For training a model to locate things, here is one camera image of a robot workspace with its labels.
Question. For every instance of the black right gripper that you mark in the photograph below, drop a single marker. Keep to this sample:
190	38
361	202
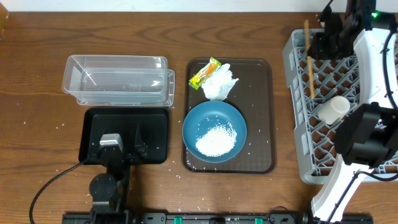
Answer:
319	52

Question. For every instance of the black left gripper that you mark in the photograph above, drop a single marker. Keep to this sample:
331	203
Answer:
143	150

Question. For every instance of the wooden chopstick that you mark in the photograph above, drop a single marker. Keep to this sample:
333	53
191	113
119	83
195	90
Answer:
309	58

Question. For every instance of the white cup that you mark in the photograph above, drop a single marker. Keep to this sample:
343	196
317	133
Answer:
334	109

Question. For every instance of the large blue plate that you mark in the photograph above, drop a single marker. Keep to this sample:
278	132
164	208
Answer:
207	115

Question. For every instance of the white rice pile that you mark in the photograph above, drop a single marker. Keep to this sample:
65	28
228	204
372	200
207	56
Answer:
217	141

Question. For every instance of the yellow snack wrapper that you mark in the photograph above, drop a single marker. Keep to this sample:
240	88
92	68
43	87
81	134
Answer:
205	73

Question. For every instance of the white tissue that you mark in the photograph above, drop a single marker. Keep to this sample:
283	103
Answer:
217	87

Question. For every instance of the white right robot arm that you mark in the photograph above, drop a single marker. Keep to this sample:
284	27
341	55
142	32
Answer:
368	137

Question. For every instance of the black plastic tray bin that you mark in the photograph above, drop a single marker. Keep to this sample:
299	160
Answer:
154	123

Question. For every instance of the clear plastic bin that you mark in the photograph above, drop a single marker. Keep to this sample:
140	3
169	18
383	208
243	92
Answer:
119	80

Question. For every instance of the brown serving tray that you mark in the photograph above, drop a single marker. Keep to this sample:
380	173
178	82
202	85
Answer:
252	96

